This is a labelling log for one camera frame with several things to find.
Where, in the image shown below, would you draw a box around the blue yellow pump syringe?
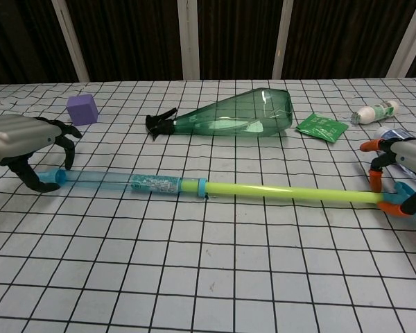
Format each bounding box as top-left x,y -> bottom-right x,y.
36,169 -> 416,219

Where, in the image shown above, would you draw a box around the green spray bottle black nozzle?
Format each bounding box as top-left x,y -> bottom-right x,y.
145,87 -> 295,142

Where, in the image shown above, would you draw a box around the small white bottle green label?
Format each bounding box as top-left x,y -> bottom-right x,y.
349,99 -> 401,125

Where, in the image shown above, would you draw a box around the purple foam cube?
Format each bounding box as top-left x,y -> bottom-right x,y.
66,93 -> 100,126

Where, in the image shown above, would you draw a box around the white frame post with foot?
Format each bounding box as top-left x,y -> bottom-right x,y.
272,0 -> 301,80

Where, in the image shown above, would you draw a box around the clear plastic water bottle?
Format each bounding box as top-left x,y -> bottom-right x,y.
376,126 -> 416,182

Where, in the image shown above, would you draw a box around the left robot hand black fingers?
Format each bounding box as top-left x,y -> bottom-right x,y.
0,115 -> 83,193

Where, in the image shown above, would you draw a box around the green sachet packet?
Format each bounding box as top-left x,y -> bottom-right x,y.
295,112 -> 349,144

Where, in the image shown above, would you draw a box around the white black-grid tablecloth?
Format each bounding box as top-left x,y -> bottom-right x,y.
0,76 -> 416,333

